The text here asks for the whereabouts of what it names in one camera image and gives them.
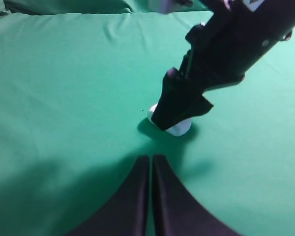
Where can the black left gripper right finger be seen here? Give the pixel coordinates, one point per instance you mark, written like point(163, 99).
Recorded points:
point(175, 211)

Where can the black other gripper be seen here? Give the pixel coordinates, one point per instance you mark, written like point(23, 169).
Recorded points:
point(237, 35)

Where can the green tablecloth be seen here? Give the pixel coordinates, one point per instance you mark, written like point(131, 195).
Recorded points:
point(74, 93)

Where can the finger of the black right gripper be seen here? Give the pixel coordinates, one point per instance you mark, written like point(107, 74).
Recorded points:
point(175, 102)

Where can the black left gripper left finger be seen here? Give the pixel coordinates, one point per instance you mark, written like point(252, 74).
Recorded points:
point(126, 212)

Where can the white earphone case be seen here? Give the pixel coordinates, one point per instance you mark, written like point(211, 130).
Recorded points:
point(178, 129)

